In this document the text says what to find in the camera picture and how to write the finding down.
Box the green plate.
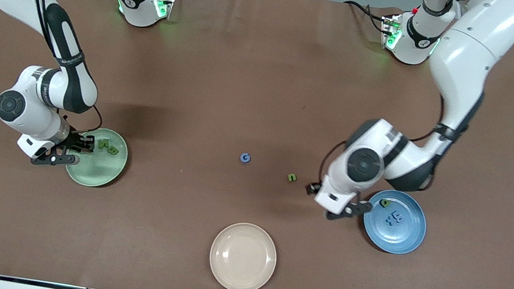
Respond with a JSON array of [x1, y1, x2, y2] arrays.
[[63, 124, 132, 192]]

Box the brown table cover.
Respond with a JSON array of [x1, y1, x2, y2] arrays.
[[0, 0, 514, 289]]

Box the beige plate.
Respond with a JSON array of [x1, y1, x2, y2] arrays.
[[205, 218, 282, 289]]

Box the blue plate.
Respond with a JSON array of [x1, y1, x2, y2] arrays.
[[358, 186, 432, 258]]

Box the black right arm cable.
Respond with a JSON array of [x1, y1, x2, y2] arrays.
[[1, 0, 121, 138]]

